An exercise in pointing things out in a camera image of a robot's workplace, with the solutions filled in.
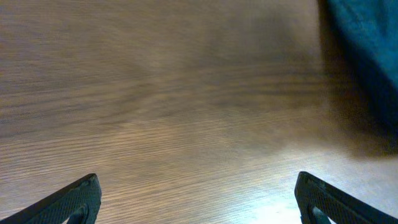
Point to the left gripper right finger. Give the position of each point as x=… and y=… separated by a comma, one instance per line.
x=320, y=202

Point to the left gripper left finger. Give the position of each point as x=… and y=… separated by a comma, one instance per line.
x=78, y=202

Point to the navy blue shorts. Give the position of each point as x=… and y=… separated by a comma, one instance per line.
x=366, y=31

